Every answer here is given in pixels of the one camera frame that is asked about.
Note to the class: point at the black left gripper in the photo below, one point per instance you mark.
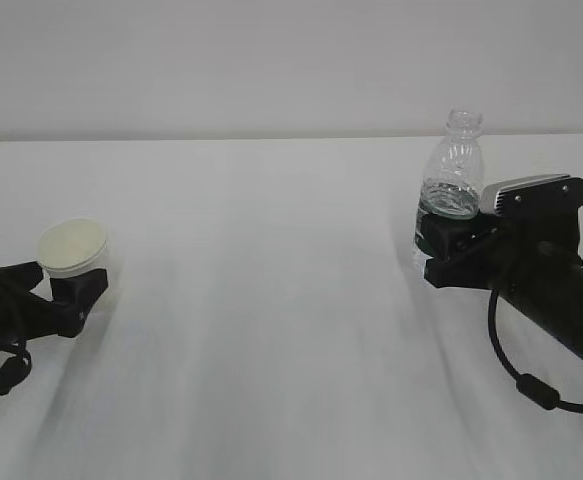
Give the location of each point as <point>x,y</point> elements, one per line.
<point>25,316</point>

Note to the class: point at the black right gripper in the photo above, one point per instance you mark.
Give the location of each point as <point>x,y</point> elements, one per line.
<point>537,249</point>

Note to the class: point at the white paper cup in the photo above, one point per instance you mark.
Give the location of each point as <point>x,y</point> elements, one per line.
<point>75,247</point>

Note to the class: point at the clear green-label water bottle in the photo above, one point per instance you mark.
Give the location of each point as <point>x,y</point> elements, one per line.
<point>452,179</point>

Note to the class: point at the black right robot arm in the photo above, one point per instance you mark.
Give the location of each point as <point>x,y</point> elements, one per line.
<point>556,309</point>

